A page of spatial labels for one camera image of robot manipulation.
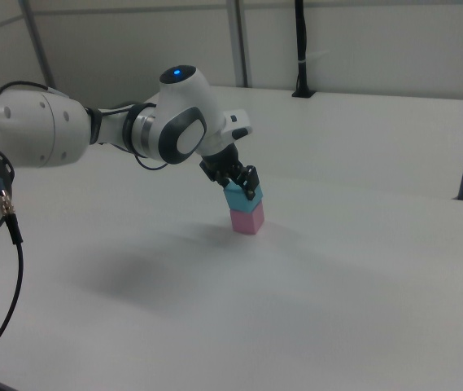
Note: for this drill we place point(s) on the pink cube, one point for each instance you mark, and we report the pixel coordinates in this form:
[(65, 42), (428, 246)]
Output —
[(247, 222)]

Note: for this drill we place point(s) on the grey partition post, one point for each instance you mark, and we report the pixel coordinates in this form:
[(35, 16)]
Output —
[(38, 40), (240, 40)]

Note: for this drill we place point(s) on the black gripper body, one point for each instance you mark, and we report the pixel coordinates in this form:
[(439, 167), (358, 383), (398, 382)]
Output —
[(222, 161)]

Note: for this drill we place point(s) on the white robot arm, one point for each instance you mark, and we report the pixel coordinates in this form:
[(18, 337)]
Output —
[(31, 130)]

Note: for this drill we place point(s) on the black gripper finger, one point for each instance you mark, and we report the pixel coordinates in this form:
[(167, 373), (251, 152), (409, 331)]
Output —
[(249, 183), (222, 179)]

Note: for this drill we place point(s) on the black camera stand pole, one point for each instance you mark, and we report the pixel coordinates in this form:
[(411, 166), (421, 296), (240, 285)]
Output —
[(302, 40)]

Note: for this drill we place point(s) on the blue cube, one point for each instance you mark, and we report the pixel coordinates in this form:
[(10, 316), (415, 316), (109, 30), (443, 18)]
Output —
[(241, 201)]

